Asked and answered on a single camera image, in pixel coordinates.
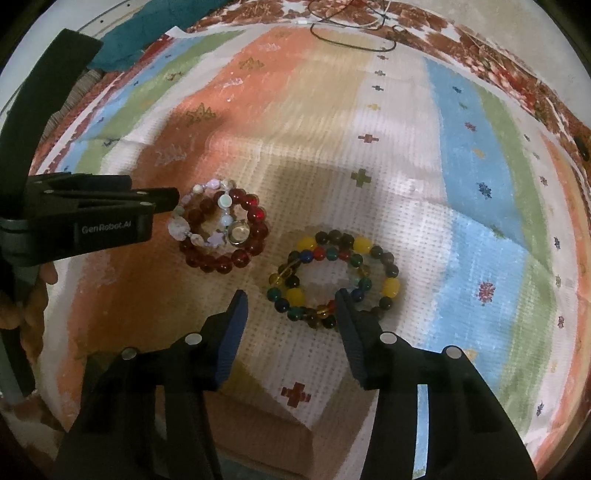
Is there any pink white stone bracelet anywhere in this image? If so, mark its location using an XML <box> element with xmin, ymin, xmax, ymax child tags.
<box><xmin>166</xmin><ymin>178</ymin><xmax>236</xmax><ymax>250</ymax></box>

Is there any dark red bead bracelet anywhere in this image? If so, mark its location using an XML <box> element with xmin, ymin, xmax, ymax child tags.
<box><xmin>178</xmin><ymin>186</ymin><xmax>270</xmax><ymax>275</ymax></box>

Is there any gold ring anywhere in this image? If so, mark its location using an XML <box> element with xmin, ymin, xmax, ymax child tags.
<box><xmin>226</xmin><ymin>221</ymin><xmax>252</xmax><ymax>245</ymax></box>

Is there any multicolour bead bracelet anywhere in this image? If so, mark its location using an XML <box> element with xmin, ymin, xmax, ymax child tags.
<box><xmin>267</xmin><ymin>244</ymin><xmax>373</xmax><ymax>319</ymax></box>

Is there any yellow and dark bead bracelet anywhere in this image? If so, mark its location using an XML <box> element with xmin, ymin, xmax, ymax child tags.
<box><xmin>266</xmin><ymin>229</ymin><xmax>402</xmax><ymax>329</ymax></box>

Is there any person's left hand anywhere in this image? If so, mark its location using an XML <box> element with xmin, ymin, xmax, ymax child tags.
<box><xmin>1</xmin><ymin>263</ymin><xmax>58</xmax><ymax>364</ymax></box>

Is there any grey striped pillow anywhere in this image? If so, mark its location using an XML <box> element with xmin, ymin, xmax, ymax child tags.
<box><xmin>39</xmin><ymin>69</ymin><xmax>104</xmax><ymax>144</ymax></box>

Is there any silver metal tin box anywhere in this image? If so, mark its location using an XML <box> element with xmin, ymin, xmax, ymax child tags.
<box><xmin>205</xmin><ymin>392</ymin><xmax>328</xmax><ymax>479</ymax></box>

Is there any teal towel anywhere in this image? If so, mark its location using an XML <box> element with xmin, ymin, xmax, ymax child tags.
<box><xmin>87</xmin><ymin>0</ymin><xmax>228</xmax><ymax>72</ymax></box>

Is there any floral red bedsheet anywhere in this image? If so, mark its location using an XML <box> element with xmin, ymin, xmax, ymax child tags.
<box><xmin>27</xmin><ymin>0</ymin><xmax>591</xmax><ymax>480</ymax></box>

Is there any black cable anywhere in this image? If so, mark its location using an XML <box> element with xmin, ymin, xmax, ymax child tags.
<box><xmin>306</xmin><ymin>0</ymin><xmax>400</xmax><ymax>53</ymax></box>

